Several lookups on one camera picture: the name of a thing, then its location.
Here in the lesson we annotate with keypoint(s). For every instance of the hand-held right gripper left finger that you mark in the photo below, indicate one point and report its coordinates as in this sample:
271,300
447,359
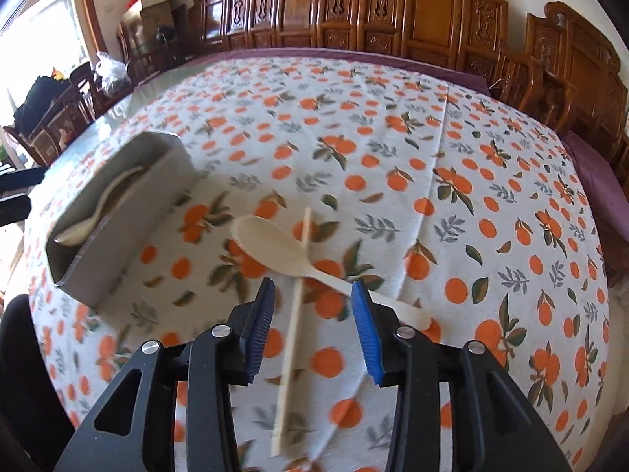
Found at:
258,334

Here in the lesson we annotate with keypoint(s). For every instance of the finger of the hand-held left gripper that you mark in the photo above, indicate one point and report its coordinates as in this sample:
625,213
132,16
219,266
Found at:
19,179
14,209

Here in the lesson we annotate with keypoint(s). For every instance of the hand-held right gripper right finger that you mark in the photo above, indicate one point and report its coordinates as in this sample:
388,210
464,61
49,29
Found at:
371,334

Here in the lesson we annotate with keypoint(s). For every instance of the pale wooden chopstick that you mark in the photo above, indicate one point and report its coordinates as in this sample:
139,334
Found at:
290,354

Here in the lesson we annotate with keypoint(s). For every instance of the cream rice spoon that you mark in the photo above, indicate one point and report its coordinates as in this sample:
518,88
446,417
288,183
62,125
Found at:
268,246

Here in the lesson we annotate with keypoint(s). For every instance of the rectangular metal tray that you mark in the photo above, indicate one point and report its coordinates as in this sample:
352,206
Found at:
128,216

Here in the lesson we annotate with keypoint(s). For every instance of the dark wooden chair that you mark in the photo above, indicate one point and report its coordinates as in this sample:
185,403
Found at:
54,132

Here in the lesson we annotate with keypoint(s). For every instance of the black bag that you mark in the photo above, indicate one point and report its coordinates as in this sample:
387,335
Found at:
42,101

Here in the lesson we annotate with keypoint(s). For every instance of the white plastic bag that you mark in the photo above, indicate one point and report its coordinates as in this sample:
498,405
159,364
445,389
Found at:
112,71

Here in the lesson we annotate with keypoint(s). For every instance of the black chair back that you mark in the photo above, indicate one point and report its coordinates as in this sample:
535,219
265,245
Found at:
29,378

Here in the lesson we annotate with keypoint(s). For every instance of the orange print tablecloth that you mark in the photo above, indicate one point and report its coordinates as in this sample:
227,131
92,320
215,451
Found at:
393,157

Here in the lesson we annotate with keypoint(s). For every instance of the large cardboard box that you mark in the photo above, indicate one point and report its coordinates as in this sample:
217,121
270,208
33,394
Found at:
157,22

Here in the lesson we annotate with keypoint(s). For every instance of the white flat box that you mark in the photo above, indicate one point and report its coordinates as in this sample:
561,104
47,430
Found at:
157,0

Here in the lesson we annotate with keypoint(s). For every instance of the low carved wooden bench back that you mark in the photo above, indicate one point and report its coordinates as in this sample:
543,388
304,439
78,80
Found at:
218,14

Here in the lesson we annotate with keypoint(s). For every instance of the wooden armchair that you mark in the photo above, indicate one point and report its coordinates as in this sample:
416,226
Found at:
535,91

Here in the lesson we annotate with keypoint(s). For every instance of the tall carved wooden bench back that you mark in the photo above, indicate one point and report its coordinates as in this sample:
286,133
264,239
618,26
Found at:
585,73

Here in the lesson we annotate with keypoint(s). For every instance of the wooden door frame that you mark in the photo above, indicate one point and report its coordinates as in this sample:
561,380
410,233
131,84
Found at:
91,5

